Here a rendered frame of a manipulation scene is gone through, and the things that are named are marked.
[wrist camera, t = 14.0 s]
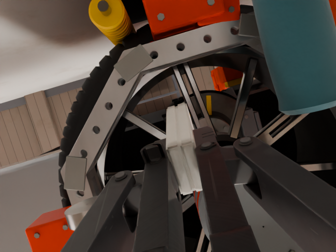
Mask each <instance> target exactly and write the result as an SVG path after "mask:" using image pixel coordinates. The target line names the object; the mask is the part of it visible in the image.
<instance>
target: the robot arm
mask: <svg viewBox="0 0 336 252"><path fill-rule="evenodd" d="M140 153H141V155H142V158H143V161H144V163H145V166H144V170H143V171H142V172H140V173H138V174H135V175H133V173H132V171H130V170H124V171H120V172H118V173H116V174H115V175H113V176H112V177H111V178H110V180H109V181H108V183H107V184H106V185H105V187H104V188H103V190H102V191H101V193H100V194H99V196H98V197H97V199H96V200H95V201H94V203H93V204H92V206H91V207H90V209H89V210H88V212H87V213H86V214H85V216H84V217H83V219H82V220H81V222H80V223H79V225H78V226H77V228H76V229H75V230H74V232H73V233H72V235H71V236H70V238H69V239H68V241H67V242H66V244H65V245H64V246H63V248H62V249H61V251H60V252H186V250H185V237H184V224H183V211H182V198H181V194H183V195H187V194H191V193H193V191H196V192H199V191H203V197H204V202H205V208H206V213H207V218H208V224H209V229H210V235H209V239H210V245H211V250H212V252H260V249H259V246H258V244H257V241H256V238H255V236H254V233H253V230H252V228H251V226H250V225H249V224H248V221H247V218H246V216H245V213H244V210H243V208H242V205H241V202H240V199H239V197H238V194H237V191H236V189H235V186H234V185H243V187H244V189H245V190H246V191H247V192H248V193H249V194H250V195H251V196H252V198H253V199H254V200H255V201H256V202H257V203H258V204H259V205H260V206H261V207H262V208H263V209H264V210H265V211H266V212H267V213H268V214H269V215H270V216H271V217H272V218H273V219H274V221H275V222H276V223H277V224H278V225H279V226H280V227H281V228H282V229H283V230H284V231H285V232H286V233H287V234H288V235H289V236H290V237H291V238H292V239H293V240H294V241H295V242H296V244H297V245H298V246H299V247H300V248H301V249H302V250H303V251H304V252H336V188H334V187H333V186H331V185H330V184H328V183H327V182H325V181H324V180H322V179H321V178H319V177H317V176H316V175H314V174H313V173H311V172H310V171H308V170H307V169H305V168H304V167H302V166H300V165H299V164H297V163H296V162H294V161H293V160H291V159H290V158H288V157H286V156H285V155H283V154H282V153H280V152H279V151H277V150H276V149H274V148H273V147H271V146H269V145H268V144H266V143H265V142H263V141H262V140H260V139H259V138H257V137H254V136H244V137H242V138H239V139H237V140H236V141H235V142H234V143H233V147H221V146H220V145H219V143H218V142H217V139H216V137H215V134H214V131H213V129H212V127H210V126H204V127H201V128H197V129H194V127H193V123H192V120H191V116H190V113H189V110H188V106H187V104H186V103H180V104H178V105H177V106H174V105H173V106H170V107H168V108H167V109H166V138H164V139H160V140H157V141H155V142H154V143H150V144H148V145H146V146H144V147H143V148H142V149H141V150H140ZM179 190H180V192H179ZM180 193H181V194H180Z"/></svg>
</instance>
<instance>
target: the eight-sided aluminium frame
mask: <svg viewBox="0 0 336 252"><path fill-rule="evenodd" d="M245 44H246V45H248V46H250V47H251V48H253V49H255V50H257V51H259V52H260V53H262V54H264V51H263V47H262V44H261V39H260V35H259V30H258V26H257V22H256V17H255V12H254V11H253V12H250V13H241V14H240V17H239V20H232V21H223V22H218V23H213V24H210V25H206V26H203V27H200V28H196V29H193V30H190V31H186V32H183V33H180V34H177V35H173V36H170V37H167V38H163V39H160V40H157V41H153V42H150V43H147V44H143V45H141V44H139V45H138V46H137V47H133V48H130V49H127V50H124V51H123V52H122V54H121V56H120V58H119V60H118V62H117V63H116V64H115V65H114V69H113V71H112V73H111V75H110V77H109V79H108V81H107V83H106V85H105V87H104V89H103V90H102V92H101V94H100V96H99V98H98V100H97V102H96V104H95V106H94V108H93V110H92V112H91V113H90V115H89V117H88V119H87V121H86V123H85V125H84V127H83V129H82V131H81V133H80V135H79V136H78V138H77V140H76V142H75V144H74V146H73V148H72V150H71V152H70V154H69V155H68V156H66V161H65V163H64V165H63V167H62V169H61V171H60V173H61V176H62V179H63V182H64V189H66V191H67V194H68V197H69V200H70V203H71V206H73V205H75V204H76V203H79V202H81V201H83V200H86V199H89V198H92V197H95V196H99V194H100V193H101V192H102V188H101V185H100V181H99V178H98V175H97V172H96V169H95V165H96V163H97V161H98V159H99V158H100V156H101V154H102V152H103V150H104V148H105V146H106V144H107V143H108V141H109V139H110V137H111V135H112V133H113V131H114V129H115V127H116V126H117V124H118V122H119V120H120V118H121V116H122V114H123V112H124V111H125V109H126V107H127V105H128V103H129V101H130V99H131V97H132V95H133V94H134V92H135V90H136V88H137V86H138V84H139V82H140V80H141V79H142V77H143V75H145V74H148V73H152V72H155V71H158V70H162V69H165V68H168V67H172V66H175V65H178V64H182V63H185V62H189V61H192V60H195V59H199V58H202V57H205V56H209V55H212V54H215V53H219V52H222V51H225V50H229V49H232V48H235V47H239V46H242V45H245ZM177 49H182V51H179V50H177ZM153 56H158V57H157V58H156V59H152V57H153ZM124 80H125V84H124V85H123V81H124ZM111 104H112V107H111Z"/></svg>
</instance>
